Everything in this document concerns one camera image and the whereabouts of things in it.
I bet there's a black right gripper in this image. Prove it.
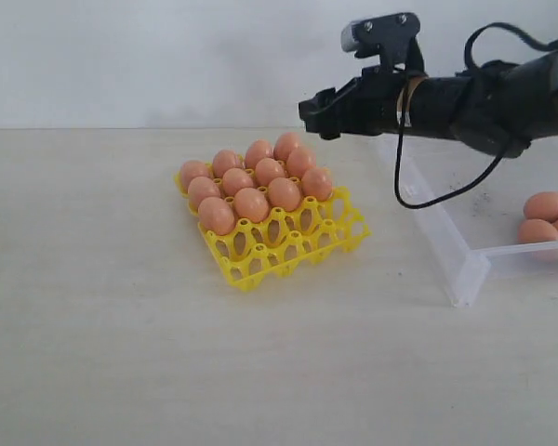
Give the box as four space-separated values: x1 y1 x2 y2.
298 39 425 139

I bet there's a clear plastic bin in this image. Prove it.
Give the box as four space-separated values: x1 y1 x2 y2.
399 137 558 307

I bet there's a yellow plastic egg tray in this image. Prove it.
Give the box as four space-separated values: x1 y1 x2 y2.
197 187 371 292

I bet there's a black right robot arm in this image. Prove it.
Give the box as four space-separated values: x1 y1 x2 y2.
299 51 558 158

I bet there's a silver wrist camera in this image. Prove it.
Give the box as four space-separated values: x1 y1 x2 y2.
340 12 425 72

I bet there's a black camera cable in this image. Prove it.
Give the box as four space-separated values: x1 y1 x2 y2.
392 22 558 210

